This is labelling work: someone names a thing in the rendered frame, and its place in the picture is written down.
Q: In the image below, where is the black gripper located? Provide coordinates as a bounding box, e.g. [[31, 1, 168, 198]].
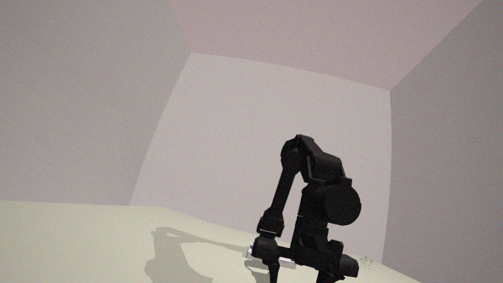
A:
[[251, 216, 359, 283]]

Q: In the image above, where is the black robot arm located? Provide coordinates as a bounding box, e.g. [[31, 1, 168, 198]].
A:
[[257, 134, 361, 271]]

